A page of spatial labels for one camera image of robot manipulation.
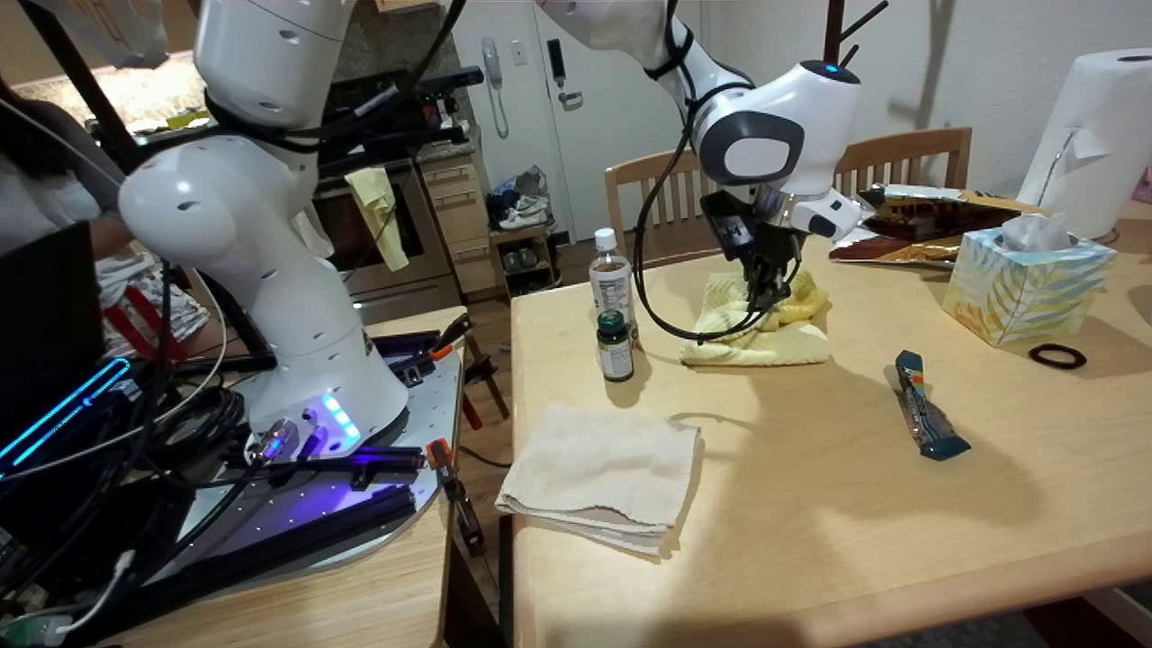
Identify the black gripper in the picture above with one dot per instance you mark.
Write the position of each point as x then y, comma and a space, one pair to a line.
756, 247

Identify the yellow ribbed cloth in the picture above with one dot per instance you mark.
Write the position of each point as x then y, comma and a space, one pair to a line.
778, 345

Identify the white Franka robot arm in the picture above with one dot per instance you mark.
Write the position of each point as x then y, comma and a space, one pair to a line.
262, 240

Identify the wooden slat-back chair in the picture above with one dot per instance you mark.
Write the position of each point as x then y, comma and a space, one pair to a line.
660, 198
913, 157

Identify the clear bottle white cap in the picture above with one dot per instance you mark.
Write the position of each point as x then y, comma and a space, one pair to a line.
610, 281

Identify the small dark green bottle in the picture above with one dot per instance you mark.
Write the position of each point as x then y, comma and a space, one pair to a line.
615, 346

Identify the beige folded towel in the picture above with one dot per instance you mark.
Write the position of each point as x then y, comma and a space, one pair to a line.
604, 474

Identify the striped tissue box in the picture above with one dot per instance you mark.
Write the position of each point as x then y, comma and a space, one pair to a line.
1020, 291

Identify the blue white bag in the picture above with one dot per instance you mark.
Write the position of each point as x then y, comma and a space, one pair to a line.
519, 203

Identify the dark coat rack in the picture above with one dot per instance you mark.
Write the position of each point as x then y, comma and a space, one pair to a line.
841, 31

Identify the wooden drawer cabinet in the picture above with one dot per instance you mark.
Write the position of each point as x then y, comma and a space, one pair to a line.
462, 220

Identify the white paper towel roll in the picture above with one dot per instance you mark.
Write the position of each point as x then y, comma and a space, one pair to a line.
1098, 130

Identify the red black clamp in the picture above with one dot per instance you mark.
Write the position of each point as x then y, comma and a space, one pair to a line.
456, 498

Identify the hanging yellow rag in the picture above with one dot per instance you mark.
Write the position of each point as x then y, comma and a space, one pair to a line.
380, 219

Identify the black box blue light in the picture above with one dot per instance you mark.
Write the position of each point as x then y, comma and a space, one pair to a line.
60, 417

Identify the black laptop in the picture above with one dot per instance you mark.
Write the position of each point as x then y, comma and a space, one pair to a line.
49, 310

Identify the black stand pole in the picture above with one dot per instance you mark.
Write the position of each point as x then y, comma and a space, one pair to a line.
74, 75

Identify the person in white shirt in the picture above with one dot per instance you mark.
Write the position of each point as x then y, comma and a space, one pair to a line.
42, 180

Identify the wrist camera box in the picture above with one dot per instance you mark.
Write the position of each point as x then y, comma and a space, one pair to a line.
832, 214

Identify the wall intercom panel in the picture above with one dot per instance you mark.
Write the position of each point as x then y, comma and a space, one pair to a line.
562, 75

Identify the white wall phone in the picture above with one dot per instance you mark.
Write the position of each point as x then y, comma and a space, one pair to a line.
495, 85

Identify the grey perforated base plate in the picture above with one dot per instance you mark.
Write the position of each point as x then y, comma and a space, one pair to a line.
298, 515

